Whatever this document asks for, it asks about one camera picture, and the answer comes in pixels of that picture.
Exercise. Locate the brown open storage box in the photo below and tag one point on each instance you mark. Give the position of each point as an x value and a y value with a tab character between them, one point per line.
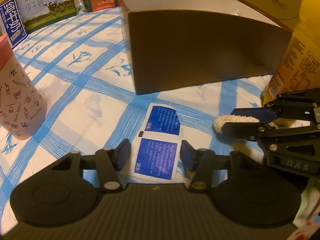
173	44

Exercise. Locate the green milk carton box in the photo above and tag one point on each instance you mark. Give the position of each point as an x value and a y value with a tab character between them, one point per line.
37	14

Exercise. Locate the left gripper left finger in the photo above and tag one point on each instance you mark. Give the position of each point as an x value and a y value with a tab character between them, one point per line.
110	161

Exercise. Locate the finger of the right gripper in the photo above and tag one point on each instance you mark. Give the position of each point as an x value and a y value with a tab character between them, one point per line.
262	114
245	130

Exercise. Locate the pink lidded patterned cup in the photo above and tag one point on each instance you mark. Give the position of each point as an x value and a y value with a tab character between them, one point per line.
23	108

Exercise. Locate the orange juice bottle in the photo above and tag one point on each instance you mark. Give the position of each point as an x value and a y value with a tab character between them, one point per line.
299	67

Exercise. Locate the blue checkered bed sheet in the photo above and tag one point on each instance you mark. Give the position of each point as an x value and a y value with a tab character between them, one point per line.
80	65

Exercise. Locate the blue white wipe packets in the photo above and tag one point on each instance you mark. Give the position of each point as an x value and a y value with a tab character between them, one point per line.
156	148

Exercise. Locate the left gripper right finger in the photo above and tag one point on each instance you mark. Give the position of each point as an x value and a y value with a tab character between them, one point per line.
201	162

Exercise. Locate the blue milk carton box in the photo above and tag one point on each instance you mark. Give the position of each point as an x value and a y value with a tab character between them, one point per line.
11	23

